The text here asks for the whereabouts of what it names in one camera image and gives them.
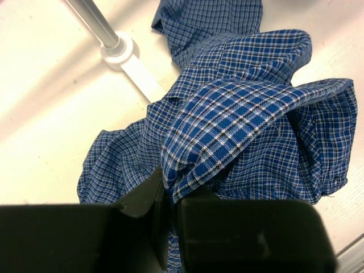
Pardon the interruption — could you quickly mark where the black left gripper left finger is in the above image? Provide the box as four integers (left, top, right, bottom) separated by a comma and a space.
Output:
1, 167, 168, 272

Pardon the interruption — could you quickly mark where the blue plaid shirt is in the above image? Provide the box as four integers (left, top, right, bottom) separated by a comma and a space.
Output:
77, 1, 357, 272

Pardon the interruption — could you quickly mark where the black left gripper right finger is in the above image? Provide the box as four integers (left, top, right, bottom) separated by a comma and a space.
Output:
177, 186, 338, 272

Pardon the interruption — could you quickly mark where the metal clothes rack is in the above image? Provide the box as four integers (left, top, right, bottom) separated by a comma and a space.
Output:
67, 0, 166, 103

